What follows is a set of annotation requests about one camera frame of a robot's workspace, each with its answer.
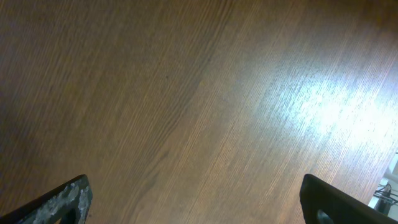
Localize black cables beside table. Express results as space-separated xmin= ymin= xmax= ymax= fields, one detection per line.
xmin=373 ymin=183 xmax=398 ymax=215

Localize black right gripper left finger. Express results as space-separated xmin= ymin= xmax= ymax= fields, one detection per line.
xmin=1 ymin=174 xmax=93 ymax=224

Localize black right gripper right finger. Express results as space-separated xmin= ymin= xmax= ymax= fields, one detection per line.
xmin=299 ymin=174 xmax=397 ymax=224

